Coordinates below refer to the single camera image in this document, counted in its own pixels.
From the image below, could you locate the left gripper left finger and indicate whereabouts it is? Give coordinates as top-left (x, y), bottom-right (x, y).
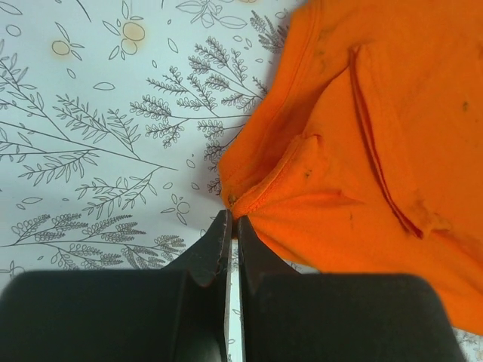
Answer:
top-left (1, 210), bottom-right (232, 361)

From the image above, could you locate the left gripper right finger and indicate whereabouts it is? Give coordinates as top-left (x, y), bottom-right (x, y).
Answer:
top-left (237, 217), bottom-right (464, 361)

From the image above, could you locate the orange t shirt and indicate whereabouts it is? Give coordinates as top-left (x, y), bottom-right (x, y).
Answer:
top-left (218, 1), bottom-right (482, 334)

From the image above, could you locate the floral table mat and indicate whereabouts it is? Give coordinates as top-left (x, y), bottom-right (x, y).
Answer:
top-left (1, 1), bottom-right (482, 361)

